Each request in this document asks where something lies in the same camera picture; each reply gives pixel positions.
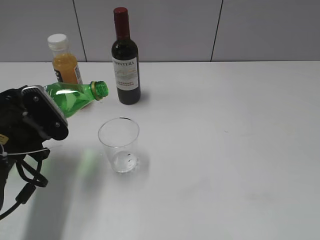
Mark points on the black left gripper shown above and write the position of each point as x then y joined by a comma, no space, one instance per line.
16,134

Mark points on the green sprite bottle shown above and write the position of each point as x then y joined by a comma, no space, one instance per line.
70,98

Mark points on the transparent plastic cup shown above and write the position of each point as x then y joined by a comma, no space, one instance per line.
119,138

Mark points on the orange juice bottle white cap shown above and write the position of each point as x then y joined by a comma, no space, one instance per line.
65,64

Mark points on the white zip tie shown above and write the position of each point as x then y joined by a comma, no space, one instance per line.
5,153

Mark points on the dark red wine bottle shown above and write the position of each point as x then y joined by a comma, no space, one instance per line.
125,59

